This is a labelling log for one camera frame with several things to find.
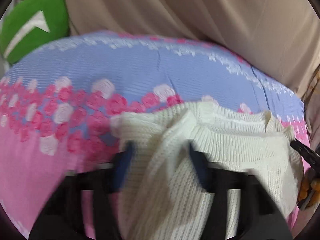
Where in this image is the white knitted sweater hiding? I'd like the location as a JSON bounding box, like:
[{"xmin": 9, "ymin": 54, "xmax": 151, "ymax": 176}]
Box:
[{"xmin": 118, "ymin": 101, "xmax": 303, "ymax": 239}]

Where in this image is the beige curtain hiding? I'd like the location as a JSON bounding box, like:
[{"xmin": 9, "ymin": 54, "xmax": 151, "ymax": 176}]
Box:
[{"xmin": 32, "ymin": 0, "xmax": 320, "ymax": 98}]

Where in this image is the green pillow with white chevron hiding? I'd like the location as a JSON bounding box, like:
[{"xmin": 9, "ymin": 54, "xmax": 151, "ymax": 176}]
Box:
[{"xmin": 1, "ymin": 0, "xmax": 69, "ymax": 64}]

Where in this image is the pink blue floral bedsheet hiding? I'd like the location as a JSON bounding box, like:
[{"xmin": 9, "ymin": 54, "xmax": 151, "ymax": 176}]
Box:
[{"xmin": 1, "ymin": 31, "xmax": 309, "ymax": 239}]

